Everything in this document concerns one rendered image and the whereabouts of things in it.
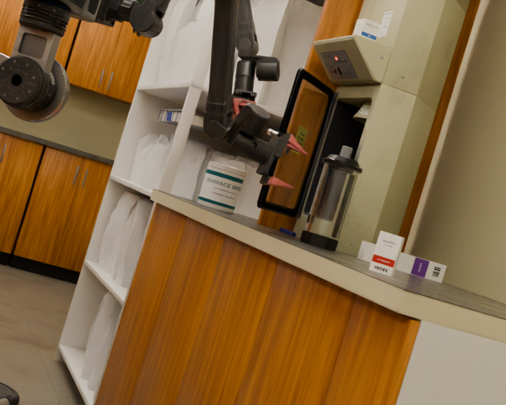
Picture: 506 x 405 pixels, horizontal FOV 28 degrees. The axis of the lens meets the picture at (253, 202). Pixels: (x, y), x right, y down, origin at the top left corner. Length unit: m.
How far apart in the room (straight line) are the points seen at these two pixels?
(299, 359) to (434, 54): 1.13
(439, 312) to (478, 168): 1.39
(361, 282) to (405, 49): 1.11
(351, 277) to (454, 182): 1.34
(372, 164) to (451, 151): 0.52
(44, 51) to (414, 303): 1.57
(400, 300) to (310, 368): 0.39
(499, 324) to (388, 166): 1.09
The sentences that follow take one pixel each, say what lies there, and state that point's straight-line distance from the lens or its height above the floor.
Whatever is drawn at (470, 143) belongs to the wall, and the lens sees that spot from 3.14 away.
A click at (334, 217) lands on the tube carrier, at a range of 2.58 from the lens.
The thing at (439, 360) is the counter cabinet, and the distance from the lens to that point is 1.73.
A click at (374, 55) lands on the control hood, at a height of 1.48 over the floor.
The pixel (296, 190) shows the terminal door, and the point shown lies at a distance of 2.96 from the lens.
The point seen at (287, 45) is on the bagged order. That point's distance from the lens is 4.14.
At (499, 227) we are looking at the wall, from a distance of 2.87.
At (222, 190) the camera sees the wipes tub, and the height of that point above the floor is 1.01.
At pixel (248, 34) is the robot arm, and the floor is 1.47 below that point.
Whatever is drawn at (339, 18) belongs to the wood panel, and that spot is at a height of 1.61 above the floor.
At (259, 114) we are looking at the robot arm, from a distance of 2.54.
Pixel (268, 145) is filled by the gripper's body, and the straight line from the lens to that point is 2.60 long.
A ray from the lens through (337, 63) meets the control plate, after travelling 2.93.
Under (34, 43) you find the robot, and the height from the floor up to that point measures 1.25.
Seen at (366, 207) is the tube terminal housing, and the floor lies 1.08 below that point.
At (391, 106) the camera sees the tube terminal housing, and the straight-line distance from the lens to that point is 2.78.
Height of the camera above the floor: 1.01
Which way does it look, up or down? level
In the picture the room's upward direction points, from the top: 17 degrees clockwise
